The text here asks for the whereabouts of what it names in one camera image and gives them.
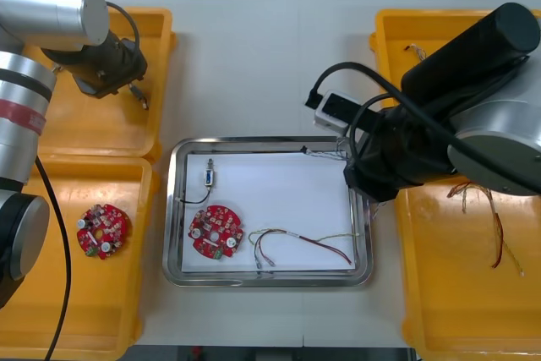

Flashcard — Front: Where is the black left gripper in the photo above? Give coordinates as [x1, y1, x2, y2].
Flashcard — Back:
[74, 41, 150, 101]

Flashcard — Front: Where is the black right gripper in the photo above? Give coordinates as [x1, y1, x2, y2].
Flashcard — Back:
[342, 151, 402, 204]

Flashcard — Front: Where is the red and green-yellow wire harness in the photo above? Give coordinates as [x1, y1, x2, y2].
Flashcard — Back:
[248, 227, 361, 273]
[446, 180, 526, 278]

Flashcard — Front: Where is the blue label metal solenoid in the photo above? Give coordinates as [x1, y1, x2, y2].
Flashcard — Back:
[174, 157, 217, 206]

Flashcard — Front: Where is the round red circuit board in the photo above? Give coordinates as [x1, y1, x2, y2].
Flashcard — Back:
[187, 204, 247, 261]
[75, 204, 130, 260]

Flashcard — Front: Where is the yellow-orange plastic bin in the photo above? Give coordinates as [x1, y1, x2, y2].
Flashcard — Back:
[0, 153, 162, 361]
[392, 181, 541, 361]
[23, 6, 178, 163]
[368, 8, 541, 159]

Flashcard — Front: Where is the white paper sheet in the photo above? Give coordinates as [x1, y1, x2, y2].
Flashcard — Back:
[181, 152, 357, 274]

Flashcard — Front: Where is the steel tray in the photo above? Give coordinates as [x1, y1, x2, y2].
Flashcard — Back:
[161, 136, 374, 288]

